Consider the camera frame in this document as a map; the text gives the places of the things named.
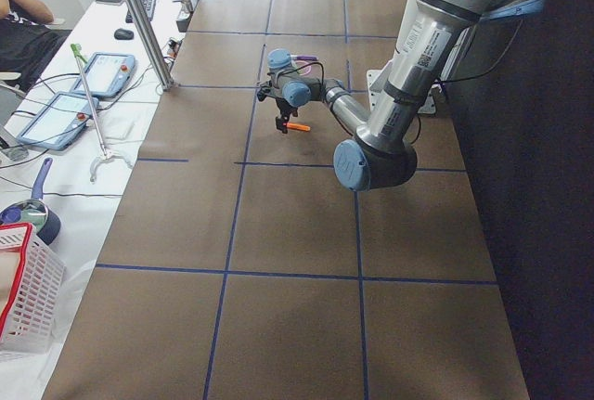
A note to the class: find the red white plastic basket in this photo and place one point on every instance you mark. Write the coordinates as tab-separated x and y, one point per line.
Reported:
31	276

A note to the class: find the black computer mouse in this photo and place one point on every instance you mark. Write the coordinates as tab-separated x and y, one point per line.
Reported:
124	35

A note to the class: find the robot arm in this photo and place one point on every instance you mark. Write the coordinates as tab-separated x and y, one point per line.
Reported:
378	155

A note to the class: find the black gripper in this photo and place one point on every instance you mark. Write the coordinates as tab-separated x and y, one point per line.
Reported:
282	105

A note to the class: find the seated person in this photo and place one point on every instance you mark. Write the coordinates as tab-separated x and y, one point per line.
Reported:
27	43

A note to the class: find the reacher grabber tool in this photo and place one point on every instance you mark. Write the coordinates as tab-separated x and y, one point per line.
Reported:
105	154

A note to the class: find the purple highlighter pen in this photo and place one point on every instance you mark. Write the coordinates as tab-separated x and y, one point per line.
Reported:
304	58

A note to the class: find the aluminium frame post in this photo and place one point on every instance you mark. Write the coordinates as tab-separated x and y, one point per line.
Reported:
150	43

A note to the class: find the far teach pendant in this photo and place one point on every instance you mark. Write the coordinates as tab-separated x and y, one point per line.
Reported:
108	73

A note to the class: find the smartphone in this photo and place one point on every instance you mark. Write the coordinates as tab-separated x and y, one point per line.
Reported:
110	2

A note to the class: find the blue frying pan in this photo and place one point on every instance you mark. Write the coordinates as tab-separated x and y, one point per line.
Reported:
34	210

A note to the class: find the orange highlighter pen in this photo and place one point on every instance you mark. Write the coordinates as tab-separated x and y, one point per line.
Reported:
298	127

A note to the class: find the near teach pendant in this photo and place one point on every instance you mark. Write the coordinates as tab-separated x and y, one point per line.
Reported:
58	123

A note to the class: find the teach pendant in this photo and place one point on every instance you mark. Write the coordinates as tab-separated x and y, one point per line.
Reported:
58	123
108	73

